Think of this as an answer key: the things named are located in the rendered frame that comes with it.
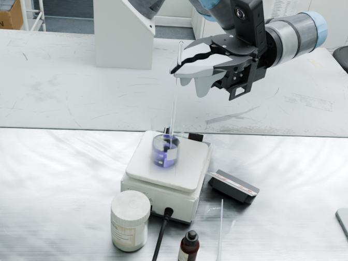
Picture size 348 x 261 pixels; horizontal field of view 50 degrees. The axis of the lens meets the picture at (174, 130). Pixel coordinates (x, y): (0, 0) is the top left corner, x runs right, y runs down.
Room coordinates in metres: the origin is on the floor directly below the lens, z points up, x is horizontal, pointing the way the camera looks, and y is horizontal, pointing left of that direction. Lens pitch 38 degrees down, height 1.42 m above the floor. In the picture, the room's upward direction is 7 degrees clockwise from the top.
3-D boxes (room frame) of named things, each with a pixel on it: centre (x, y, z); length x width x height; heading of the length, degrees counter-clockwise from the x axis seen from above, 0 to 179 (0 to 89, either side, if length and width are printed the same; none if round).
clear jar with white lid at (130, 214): (0.37, 0.05, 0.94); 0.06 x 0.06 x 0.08
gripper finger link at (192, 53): (0.51, -0.01, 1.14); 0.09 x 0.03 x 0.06; 133
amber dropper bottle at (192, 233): (0.34, -0.04, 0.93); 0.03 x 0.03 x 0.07
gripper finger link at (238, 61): (0.52, -0.07, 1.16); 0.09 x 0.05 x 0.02; 136
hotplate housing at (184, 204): (0.50, 0.00, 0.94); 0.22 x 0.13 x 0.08; 170
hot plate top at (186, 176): (0.48, 0.00, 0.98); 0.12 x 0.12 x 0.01; 80
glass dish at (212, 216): (0.43, -0.10, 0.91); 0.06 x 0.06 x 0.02
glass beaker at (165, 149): (0.47, 0.01, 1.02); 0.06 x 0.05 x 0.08; 57
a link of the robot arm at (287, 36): (0.64, -0.15, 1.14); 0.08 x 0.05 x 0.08; 45
